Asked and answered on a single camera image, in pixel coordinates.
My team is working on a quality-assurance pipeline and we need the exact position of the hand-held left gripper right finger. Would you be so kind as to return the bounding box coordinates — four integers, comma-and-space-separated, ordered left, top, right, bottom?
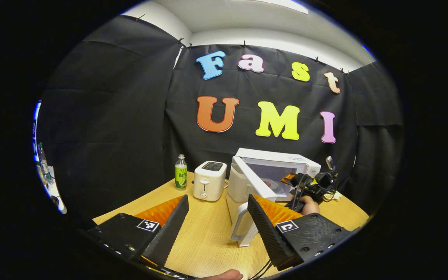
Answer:
247, 194, 355, 271

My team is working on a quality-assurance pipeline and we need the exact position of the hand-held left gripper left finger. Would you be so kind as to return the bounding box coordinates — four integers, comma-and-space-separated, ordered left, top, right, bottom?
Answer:
87, 194, 190, 268

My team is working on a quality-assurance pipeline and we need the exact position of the white square plate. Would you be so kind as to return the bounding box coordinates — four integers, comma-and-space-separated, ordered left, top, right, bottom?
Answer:
263, 179, 285, 192

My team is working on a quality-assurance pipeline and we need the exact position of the white microwave oven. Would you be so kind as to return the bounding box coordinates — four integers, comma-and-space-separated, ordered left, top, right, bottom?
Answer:
226, 148, 322, 247

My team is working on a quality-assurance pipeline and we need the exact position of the green label drink bottle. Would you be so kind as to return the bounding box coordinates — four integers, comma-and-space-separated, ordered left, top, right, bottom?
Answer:
175, 154, 188, 191

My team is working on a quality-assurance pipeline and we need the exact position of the white toaster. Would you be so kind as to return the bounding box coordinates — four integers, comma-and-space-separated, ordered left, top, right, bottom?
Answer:
193, 161, 228, 202

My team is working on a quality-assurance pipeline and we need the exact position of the black backdrop cloth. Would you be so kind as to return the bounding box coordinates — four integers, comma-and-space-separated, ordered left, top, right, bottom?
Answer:
37, 16, 405, 230

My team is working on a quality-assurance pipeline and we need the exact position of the clear plastic bottle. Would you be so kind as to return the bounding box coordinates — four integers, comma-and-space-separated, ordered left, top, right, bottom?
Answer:
37, 142, 54, 186

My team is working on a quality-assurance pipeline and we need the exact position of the ceiling light panel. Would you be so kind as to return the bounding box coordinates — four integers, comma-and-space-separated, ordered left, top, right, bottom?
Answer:
228, 0, 309, 14

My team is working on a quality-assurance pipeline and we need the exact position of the black cable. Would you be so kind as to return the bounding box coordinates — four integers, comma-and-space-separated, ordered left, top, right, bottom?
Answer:
247, 260, 274, 280

